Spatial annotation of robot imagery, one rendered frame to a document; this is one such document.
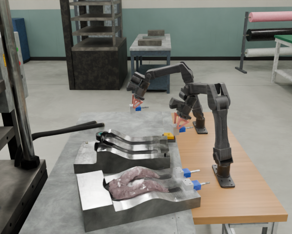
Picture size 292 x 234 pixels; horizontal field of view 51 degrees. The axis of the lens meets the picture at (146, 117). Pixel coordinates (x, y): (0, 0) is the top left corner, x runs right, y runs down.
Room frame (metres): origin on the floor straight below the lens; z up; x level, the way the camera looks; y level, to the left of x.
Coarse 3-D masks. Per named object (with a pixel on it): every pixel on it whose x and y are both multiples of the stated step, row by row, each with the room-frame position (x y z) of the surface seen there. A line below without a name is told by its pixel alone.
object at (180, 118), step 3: (177, 111) 1.65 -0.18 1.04; (177, 114) 1.63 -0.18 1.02; (180, 114) 1.61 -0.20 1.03; (180, 117) 1.58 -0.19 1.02; (183, 117) 1.59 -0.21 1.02; (180, 120) 1.59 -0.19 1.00; (183, 120) 1.60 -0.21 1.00; (186, 120) 1.59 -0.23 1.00; (177, 123) 1.60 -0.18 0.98; (183, 123) 1.60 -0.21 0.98; (186, 123) 1.60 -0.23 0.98; (177, 126) 1.60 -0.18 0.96; (180, 126) 1.60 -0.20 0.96
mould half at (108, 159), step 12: (120, 132) 1.63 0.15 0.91; (84, 144) 1.59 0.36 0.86; (120, 144) 1.49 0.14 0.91; (144, 144) 1.53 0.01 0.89; (156, 144) 1.52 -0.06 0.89; (84, 156) 1.45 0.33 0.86; (96, 156) 1.44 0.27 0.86; (108, 156) 1.37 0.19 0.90; (120, 156) 1.37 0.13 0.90; (132, 156) 1.40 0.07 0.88; (144, 156) 1.39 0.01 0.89; (156, 156) 1.38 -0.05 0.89; (168, 156) 1.38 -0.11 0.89; (84, 168) 1.37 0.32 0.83; (96, 168) 1.37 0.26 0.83; (108, 168) 1.37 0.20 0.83; (120, 168) 1.37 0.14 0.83; (156, 168) 1.37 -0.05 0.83
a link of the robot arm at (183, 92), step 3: (186, 87) 1.62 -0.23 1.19; (183, 90) 1.70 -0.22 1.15; (186, 90) 1.61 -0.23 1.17; (180, 93) 1.71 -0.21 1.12; (183, 93) 1.69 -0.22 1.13; (186, 93) 1.62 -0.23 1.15; (195, 93) 1.64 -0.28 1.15; (198, 93) 1.64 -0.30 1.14; (180, 96) 1.71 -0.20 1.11; (183, 96) 1.68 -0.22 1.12; (183, 99) 1.68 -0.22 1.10
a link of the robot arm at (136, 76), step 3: (135, 72) 2.02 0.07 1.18; (135, 75) 2.01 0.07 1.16; (138, 75) 2.01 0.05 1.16; (141, 75) 2.02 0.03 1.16; (147, 75) 1.96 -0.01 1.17; (150, 75) 1.96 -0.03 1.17; (132, 78) 2.00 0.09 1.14; (135, 78) 2.00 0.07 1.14; (138, 78) 2.00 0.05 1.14; (144, 78) 1.97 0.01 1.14; (147, 78) 1.96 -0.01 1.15; (132, 81) 2.01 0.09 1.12; (135, 81) 2.00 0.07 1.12; (138, 81) 2.00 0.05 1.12; (147, 81) 1.97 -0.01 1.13
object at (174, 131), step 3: (174, 123) 1.65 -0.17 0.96; (171, 126) 1.63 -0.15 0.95; (174, 126) 1.61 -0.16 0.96; (183, 126) 1.63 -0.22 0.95; (192, 126) 1.65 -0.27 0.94; (171, 129) 1.63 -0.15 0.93; (174, 129) 1.60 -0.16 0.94; (177, 129) 1.60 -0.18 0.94; (180, 129) 1.61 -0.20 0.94; (183, 129) 1.61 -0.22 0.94; (171, 132) 1.64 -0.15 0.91; (174, 132) 1.60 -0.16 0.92; (177, 132) 1.60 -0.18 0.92; (174, 135) 1.60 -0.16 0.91
